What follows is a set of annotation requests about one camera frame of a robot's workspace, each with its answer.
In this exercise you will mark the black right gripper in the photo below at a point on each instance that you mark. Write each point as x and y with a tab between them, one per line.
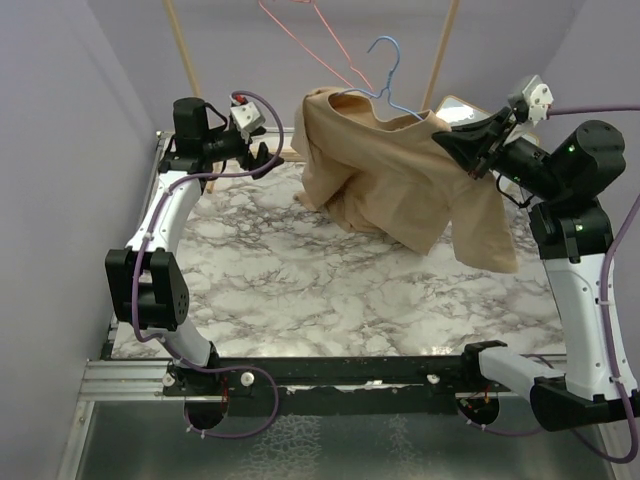
472	140

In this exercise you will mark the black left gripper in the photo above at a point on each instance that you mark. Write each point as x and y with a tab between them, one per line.
248	161

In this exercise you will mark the blue wire hanger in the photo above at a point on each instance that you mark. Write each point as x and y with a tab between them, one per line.
387	90

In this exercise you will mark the beige t shirt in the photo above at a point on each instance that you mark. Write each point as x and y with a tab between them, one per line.
370	175

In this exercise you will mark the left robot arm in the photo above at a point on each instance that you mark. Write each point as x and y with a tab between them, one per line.
147	288

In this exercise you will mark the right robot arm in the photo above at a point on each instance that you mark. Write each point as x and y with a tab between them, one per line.
575	242

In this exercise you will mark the small whiteboard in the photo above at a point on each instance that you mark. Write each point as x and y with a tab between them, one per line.
457	112

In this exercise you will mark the wooden clothes rack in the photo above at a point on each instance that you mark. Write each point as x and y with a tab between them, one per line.
232	45

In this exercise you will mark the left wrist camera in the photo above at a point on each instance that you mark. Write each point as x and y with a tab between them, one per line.
247	118

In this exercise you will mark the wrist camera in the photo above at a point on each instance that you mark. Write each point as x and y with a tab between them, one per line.
531	100
247	118

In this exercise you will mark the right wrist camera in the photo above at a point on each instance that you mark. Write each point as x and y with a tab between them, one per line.
531	100

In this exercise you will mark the pink wire hanger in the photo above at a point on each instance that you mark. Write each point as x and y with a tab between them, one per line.
304	23

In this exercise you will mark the aluminium table frame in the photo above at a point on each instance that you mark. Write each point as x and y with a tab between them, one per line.
363	338

